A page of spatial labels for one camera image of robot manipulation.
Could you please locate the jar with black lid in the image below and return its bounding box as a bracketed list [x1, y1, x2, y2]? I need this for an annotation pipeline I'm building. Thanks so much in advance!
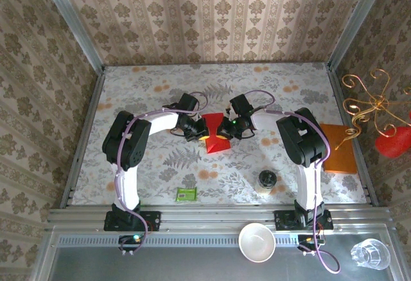
[258, 169, 278, 196]

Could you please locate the green packet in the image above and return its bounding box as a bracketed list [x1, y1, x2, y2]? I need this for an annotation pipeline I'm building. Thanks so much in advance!
[175, 187, 198, 203]

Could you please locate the orange wooden board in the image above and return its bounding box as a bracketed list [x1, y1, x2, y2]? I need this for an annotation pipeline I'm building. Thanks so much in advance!
[319, 123, 358, 175]

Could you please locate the white bowl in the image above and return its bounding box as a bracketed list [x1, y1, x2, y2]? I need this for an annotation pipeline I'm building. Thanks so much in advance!
[238, 223, 277, 264]

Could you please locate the grey metal shelf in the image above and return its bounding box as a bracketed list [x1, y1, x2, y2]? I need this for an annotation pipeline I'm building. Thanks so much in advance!
[30, 228, 407, 281]

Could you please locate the red heart decoration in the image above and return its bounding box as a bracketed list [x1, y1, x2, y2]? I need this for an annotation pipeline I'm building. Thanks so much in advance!
[374, 110, 411, 159]

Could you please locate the clear drinking glass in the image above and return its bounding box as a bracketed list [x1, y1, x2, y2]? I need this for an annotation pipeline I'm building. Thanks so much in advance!
[349, 238, 392, 271]

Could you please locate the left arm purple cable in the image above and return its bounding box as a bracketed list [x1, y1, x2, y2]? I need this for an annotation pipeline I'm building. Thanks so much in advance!
[115, 91, 213, 256]

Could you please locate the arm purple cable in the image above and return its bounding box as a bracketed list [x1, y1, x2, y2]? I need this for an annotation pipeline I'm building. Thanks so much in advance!
[115, 91, 213, 256]
[239, 89, 341, 275]

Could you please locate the aluminium front rail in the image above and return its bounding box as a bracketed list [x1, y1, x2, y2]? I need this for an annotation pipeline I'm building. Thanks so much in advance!
[47, 204, 395, 232]

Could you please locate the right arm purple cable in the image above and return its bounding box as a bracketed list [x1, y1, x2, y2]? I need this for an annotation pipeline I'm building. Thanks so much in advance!
[239, 89, 341, 275]

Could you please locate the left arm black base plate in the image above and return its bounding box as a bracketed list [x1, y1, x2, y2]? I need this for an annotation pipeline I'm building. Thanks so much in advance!
[103, 210, 162, 232]

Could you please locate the aluminium side rail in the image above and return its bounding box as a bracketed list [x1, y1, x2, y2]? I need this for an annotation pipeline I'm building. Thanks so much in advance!
[59, 65, 107, 210]
[326, 62, 380, 207]

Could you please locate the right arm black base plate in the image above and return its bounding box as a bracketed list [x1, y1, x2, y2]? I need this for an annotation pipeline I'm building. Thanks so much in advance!
[274, 209, 334, 231]

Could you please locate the slotted grey cable duct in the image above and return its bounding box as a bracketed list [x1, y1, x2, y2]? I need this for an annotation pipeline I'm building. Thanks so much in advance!
[57, 235, 301, 248]

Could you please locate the gold wire ornament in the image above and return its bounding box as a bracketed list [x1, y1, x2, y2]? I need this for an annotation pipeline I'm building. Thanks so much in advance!
[335, 68, 411, 150]

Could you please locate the aluminium frame post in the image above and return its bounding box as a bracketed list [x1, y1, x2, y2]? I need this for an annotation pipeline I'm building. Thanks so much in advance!
[37, 0, 107, 74]
[326, 0, 392, 70]

